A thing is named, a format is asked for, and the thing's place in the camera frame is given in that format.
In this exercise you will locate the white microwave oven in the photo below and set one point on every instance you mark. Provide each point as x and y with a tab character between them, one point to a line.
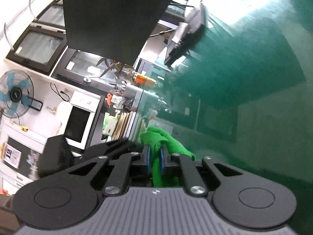
76	118

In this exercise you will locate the black laptop stand tray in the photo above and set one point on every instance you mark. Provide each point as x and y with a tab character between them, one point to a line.
186	34

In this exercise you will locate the green cleaning cloth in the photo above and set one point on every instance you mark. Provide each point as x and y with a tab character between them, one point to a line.
156	138

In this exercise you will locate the grey box on side desk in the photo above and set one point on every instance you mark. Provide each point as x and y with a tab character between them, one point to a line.
133	92

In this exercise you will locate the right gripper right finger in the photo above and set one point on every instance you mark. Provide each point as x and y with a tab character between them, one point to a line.
182	166

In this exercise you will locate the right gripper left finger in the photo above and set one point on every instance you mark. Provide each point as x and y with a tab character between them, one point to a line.
130	168

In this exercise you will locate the blue wall fan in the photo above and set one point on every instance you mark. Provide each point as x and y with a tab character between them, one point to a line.
17	93

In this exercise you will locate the potted plant with red leaves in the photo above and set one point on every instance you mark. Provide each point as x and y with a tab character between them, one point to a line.
112	65

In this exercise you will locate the black computer monitor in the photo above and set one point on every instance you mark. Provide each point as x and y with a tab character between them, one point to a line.
114	29

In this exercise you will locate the stack of books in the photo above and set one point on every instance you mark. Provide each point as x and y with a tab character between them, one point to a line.
130	125

